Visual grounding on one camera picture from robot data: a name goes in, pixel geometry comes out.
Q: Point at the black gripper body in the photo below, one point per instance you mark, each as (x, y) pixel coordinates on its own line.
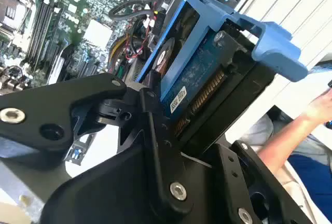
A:
(116, 195)

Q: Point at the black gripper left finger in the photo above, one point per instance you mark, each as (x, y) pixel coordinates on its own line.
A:
(39, 110)

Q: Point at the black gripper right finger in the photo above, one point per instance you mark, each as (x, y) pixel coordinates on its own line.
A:
(228, 182)

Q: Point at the person's bare hand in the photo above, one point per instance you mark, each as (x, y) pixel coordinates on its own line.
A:
(320, 108)

